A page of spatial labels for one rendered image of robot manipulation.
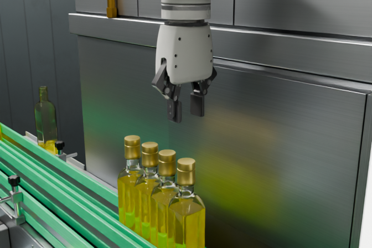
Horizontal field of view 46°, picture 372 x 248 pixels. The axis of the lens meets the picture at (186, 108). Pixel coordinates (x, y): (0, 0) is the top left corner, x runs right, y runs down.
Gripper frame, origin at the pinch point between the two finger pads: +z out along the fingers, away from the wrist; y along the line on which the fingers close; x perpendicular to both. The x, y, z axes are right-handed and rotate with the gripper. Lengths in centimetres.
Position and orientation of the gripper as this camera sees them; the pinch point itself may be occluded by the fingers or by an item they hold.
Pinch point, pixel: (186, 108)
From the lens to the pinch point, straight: 79.4
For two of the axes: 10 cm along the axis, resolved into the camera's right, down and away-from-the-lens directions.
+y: -7.4, 1.8, -6.4
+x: 6.7, 2.0, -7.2
